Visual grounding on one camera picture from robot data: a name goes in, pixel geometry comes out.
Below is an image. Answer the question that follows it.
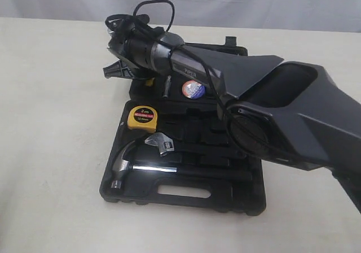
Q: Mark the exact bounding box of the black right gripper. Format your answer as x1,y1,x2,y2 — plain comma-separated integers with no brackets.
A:
103,14,156,80

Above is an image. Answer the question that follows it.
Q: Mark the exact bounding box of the yellow black utility knife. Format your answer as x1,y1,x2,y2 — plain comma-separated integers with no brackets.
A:
144,78,155,87

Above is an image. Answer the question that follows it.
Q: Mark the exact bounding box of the yellow 2m tape measure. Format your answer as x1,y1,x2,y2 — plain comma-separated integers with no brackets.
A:
120,105,159,133

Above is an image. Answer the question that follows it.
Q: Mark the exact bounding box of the black electrical tape roll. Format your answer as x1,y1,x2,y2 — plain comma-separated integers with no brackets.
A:
182,80,205,99

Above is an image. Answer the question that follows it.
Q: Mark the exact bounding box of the black plastic tool case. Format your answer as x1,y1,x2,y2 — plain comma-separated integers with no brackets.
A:
98,35,267,217

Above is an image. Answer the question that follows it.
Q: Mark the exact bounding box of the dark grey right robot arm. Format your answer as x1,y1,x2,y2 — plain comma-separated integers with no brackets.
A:
104,14,360,207

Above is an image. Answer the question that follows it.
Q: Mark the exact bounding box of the clear test pen screwdriver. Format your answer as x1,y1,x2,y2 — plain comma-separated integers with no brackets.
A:
162,75,171,98

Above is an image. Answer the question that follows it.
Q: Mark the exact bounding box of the adjustable wrench black handle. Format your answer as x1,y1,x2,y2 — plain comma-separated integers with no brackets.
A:
144,132,246,159

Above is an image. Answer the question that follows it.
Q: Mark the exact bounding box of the steel claw hammer black handle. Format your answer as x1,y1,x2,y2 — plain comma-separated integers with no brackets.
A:
110,141,253,190

